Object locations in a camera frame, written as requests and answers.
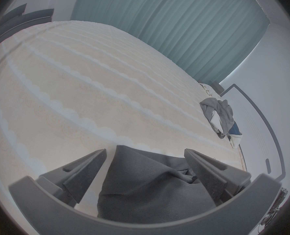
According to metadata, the black T-shirt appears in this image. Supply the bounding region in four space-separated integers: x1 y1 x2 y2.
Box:
97 145 216 223

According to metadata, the grey bedside table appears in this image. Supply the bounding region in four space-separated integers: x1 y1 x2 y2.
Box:
212 82 225 94

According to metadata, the bed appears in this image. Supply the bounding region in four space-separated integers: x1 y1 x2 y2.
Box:
0 21 286 217

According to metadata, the blue-green curtain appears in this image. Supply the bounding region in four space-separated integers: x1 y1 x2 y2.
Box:
70 0 270 84

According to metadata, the pile of clothes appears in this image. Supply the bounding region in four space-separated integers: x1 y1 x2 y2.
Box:
199 97 243 148

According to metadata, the black chest of drawers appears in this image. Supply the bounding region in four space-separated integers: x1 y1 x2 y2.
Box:
0 8 55 45

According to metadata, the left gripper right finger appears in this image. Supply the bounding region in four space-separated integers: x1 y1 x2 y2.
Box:
184 149 252 207

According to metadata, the white printed pillow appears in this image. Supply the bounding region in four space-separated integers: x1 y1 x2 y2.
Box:
199 82 222 100

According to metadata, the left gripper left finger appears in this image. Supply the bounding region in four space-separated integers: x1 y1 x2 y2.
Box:
38 149 107 206

